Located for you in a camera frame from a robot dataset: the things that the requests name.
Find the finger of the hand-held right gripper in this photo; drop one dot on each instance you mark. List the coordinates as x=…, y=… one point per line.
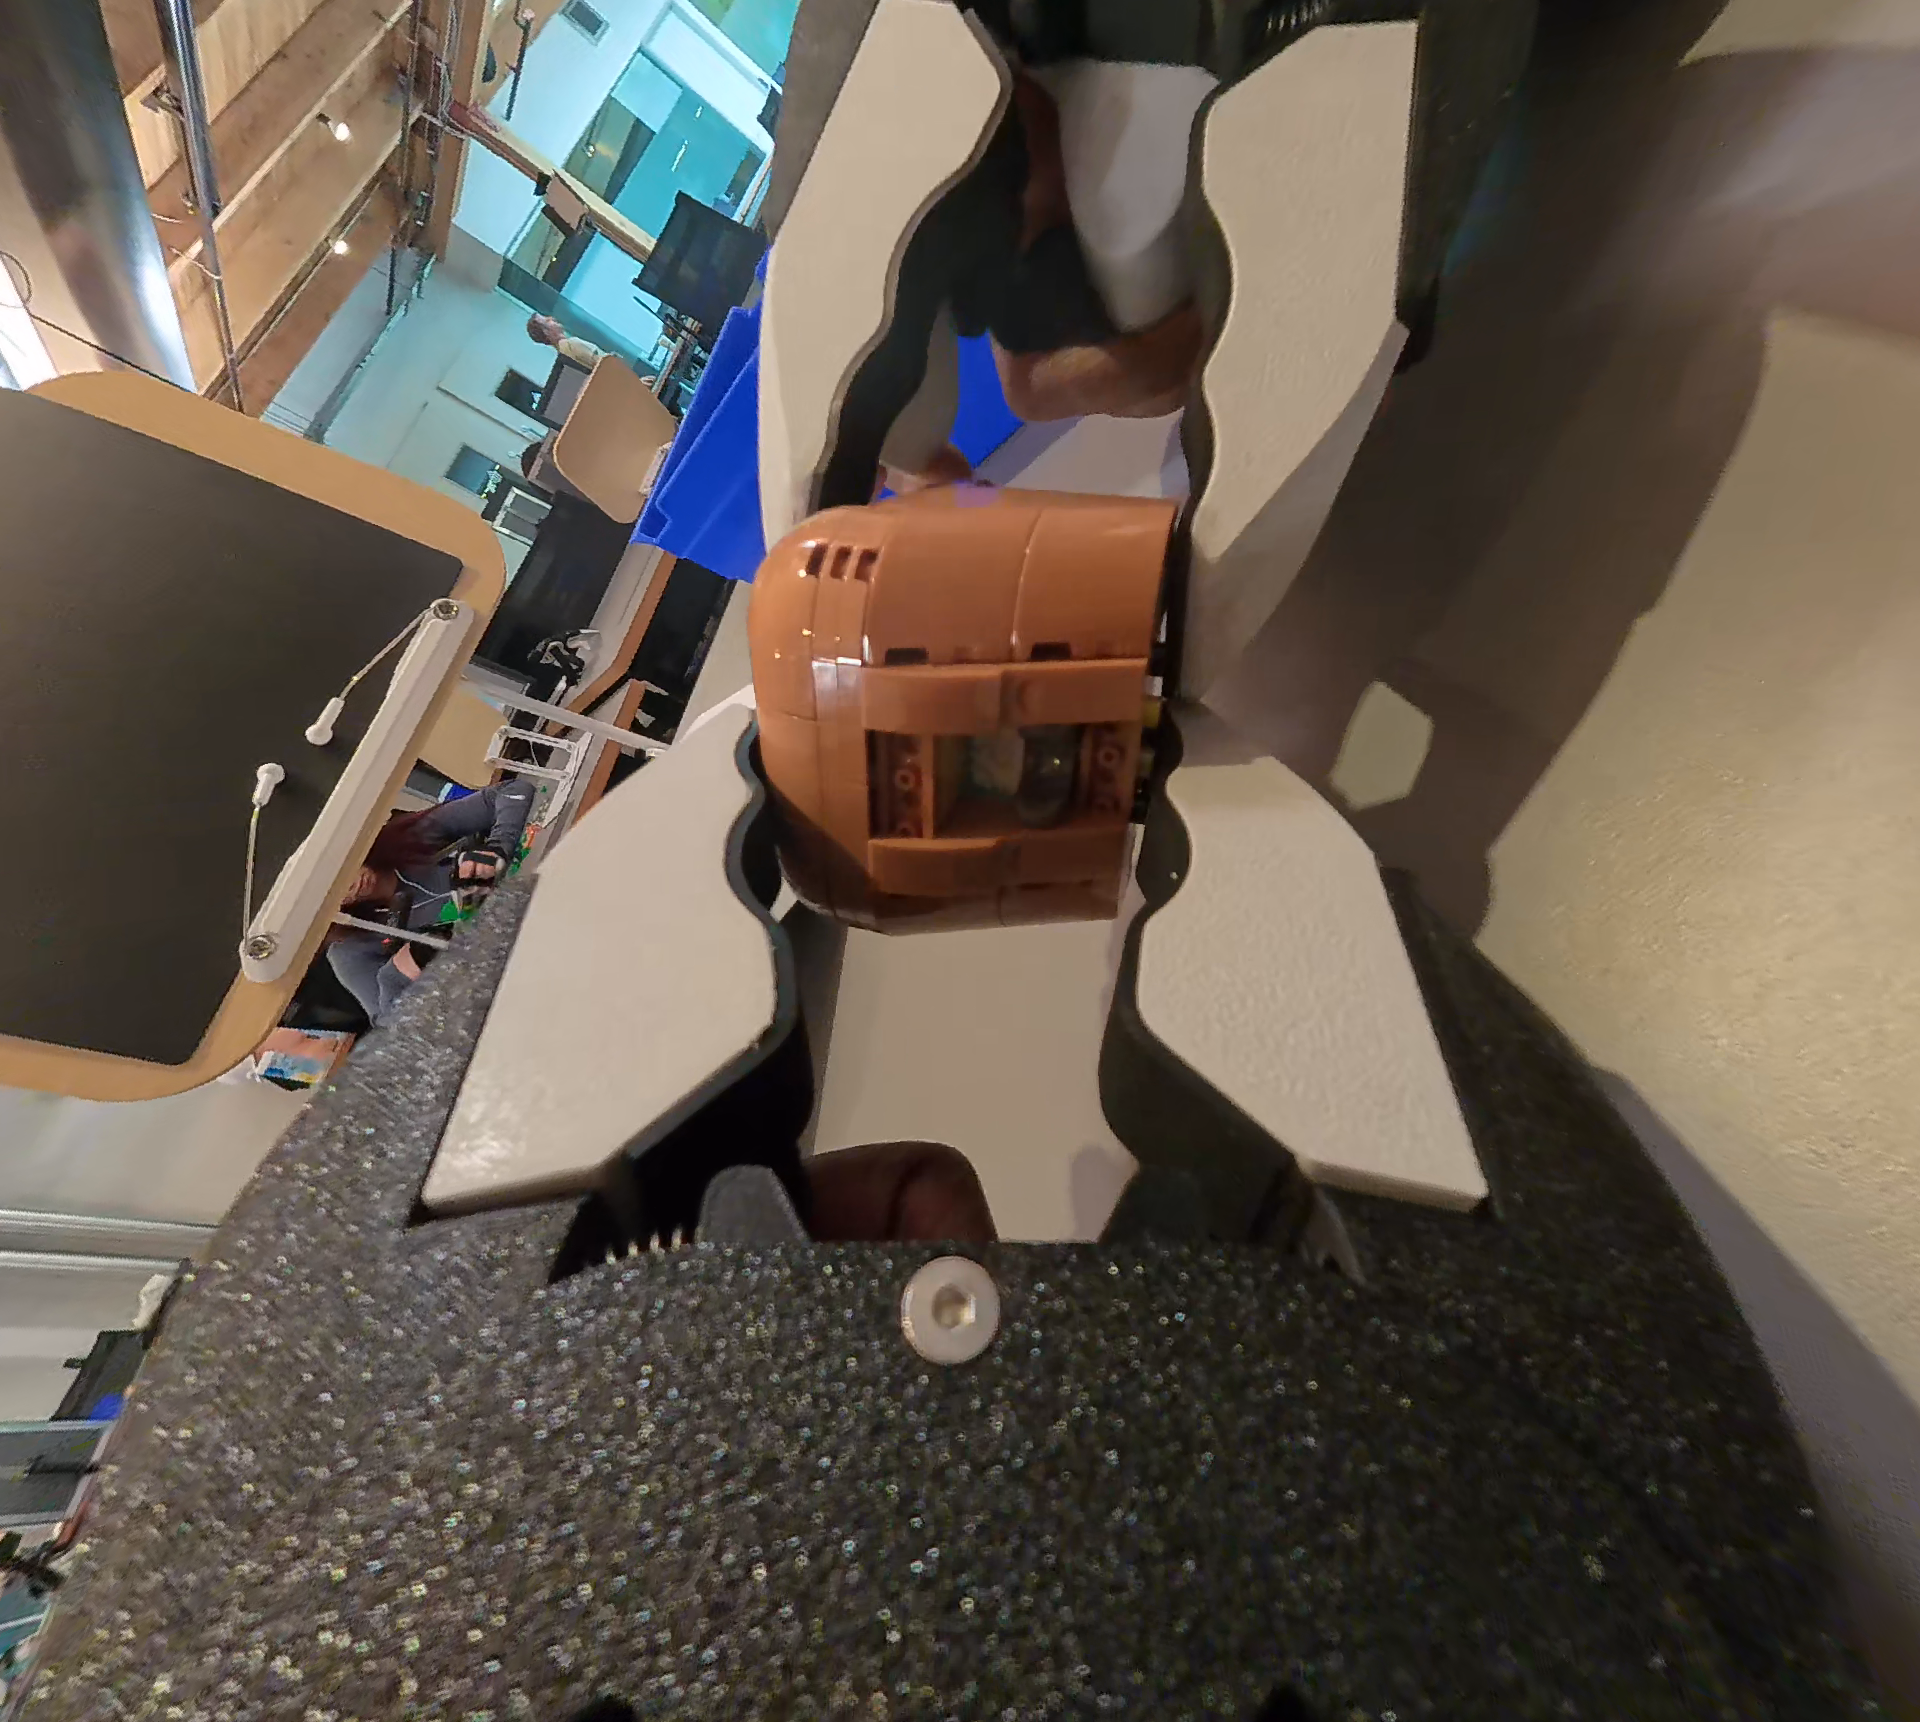
x=870, y=192
x=1319, y=282

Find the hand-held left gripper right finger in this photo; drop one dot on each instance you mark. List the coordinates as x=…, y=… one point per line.
x=1305, y=1001

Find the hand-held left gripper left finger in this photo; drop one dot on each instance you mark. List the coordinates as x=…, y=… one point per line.
x=616, y=1001

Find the brown lego head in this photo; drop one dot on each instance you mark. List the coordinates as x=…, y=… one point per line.
x=930, y=703

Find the person's right hand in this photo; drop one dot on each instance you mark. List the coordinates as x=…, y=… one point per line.
x=1096, y=380

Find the person's left hand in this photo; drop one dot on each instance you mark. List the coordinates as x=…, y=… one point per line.
x=898, y=1192

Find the black flat monitor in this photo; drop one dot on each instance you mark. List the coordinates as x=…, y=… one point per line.
x=699, y=252

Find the small clear desk stand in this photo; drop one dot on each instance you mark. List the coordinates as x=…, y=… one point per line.
x=577, y=756

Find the large silver air duct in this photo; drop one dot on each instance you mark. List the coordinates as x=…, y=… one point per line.
x=76, y=102

